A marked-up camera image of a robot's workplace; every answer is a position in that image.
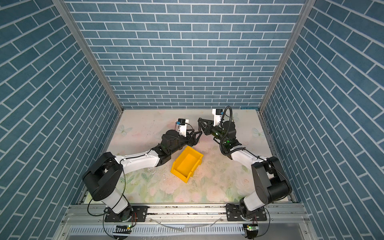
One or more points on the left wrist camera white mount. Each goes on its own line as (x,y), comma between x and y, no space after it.
(182,127)

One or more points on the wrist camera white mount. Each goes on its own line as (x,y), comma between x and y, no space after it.
(218,115)
(182,127)

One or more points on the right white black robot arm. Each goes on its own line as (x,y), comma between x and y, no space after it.
(270,181)

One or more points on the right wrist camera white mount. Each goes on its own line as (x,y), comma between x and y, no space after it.
(218,115)

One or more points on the controller board with leds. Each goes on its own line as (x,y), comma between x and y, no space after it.
(251,227)
(123,229)

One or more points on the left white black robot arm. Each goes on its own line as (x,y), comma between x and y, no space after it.
(102,177)

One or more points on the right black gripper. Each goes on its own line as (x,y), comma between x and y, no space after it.
(209,128)

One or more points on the right controller board with LEDs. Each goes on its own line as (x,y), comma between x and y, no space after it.
(251,227)

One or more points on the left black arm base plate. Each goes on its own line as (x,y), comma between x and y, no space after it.
(132,214)

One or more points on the black handled screwdriver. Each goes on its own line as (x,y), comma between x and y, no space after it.
(199,130)

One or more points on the yellow plastic bin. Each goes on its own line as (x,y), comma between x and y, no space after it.
(186,164)

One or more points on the aluminium front rail frame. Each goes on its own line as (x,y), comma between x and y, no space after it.
(285,221)

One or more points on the left controller board with LEDs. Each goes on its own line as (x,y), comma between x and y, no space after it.
(123,229)

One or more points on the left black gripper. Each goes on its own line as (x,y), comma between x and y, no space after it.
(193,141)

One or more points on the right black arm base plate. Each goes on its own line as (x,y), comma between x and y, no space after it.
(236,213)

